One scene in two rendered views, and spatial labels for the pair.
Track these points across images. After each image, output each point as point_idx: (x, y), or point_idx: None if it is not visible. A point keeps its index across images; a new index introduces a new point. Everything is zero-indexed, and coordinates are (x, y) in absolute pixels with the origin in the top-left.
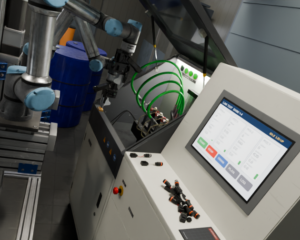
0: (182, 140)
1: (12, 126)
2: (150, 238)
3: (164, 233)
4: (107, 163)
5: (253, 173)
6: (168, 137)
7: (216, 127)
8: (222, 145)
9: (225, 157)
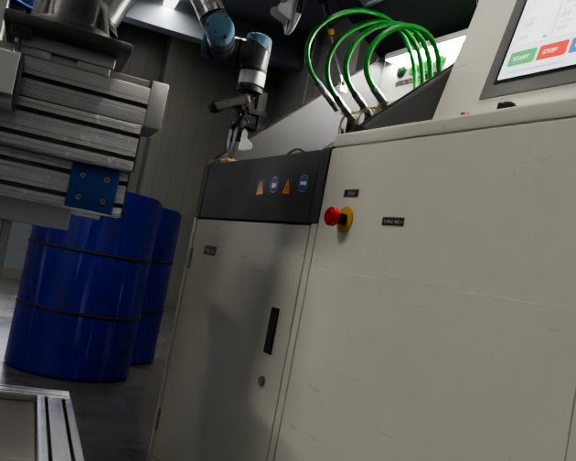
0: (467, 95)
1: (74, 31)
2: (479, 194)
3: (518, 129)
4: (281, 223)
5: None
6: (428, 115)
7: (545, 12)
8: (574, 22)
9: None
